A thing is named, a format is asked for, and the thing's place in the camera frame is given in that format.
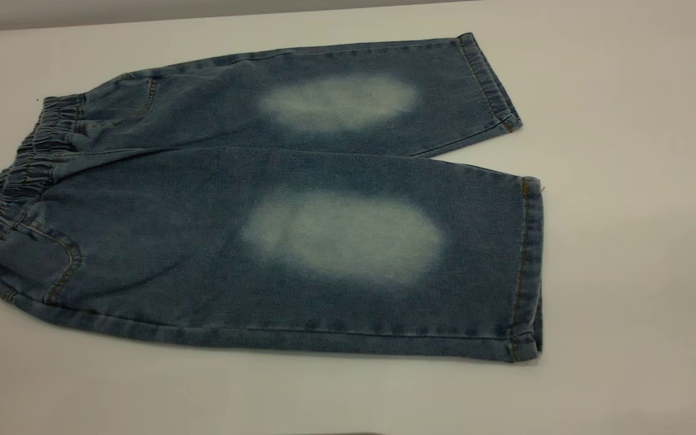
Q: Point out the blue denim children's pants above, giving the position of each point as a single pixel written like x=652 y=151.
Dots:
x=203 y=241

